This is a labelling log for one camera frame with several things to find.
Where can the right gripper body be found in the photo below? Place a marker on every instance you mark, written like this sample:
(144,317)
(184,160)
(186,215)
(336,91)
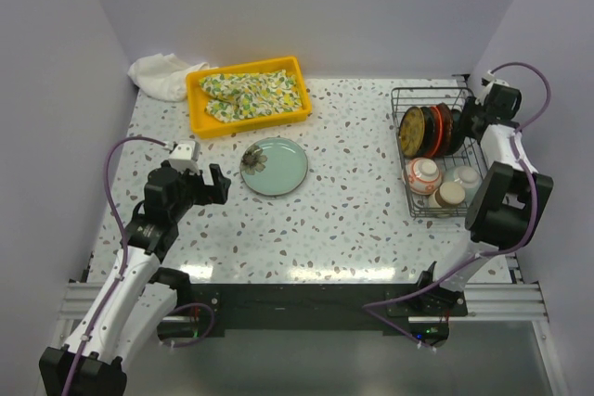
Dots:
(471,110)

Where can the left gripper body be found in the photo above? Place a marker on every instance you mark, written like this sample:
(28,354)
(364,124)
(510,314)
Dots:
(193,189)

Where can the dark blue small plate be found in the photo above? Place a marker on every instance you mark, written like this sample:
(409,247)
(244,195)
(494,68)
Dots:
(458,132)

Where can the large celadon green plate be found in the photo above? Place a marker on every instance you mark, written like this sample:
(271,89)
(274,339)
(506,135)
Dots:
(273,166)

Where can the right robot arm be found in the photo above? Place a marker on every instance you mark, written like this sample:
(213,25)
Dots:
(505,210)

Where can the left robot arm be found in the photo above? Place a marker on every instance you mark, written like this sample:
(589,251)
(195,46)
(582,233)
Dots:
(138,292)

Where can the dark red lacquer plate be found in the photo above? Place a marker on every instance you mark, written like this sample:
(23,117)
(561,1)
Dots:
(448,128)

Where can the pale green bowl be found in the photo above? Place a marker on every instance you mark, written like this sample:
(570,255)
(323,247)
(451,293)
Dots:
(467,177)

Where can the yellow patterned plate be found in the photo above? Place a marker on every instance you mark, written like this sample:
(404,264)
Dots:
(411,133)

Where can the yellow plastic tray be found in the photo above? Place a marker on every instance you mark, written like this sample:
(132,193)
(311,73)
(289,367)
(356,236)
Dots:
(205,126)

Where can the white red patterned bowl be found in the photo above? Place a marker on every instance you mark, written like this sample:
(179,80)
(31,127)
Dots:
(423,176)

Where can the beige cup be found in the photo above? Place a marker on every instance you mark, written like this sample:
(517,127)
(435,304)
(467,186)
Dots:
(447,196)

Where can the lemon print cloth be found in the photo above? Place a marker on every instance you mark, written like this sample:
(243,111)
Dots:
(243,96)

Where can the white cloth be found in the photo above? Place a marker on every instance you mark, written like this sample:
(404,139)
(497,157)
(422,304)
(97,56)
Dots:
(163,77)

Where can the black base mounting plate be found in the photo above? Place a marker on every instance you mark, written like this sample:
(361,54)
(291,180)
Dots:
(332,307)

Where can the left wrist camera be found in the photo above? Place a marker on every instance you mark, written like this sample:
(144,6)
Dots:
(184,156)

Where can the black wire dish rack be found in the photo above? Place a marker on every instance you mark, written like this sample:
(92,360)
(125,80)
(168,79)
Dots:
(471,154)

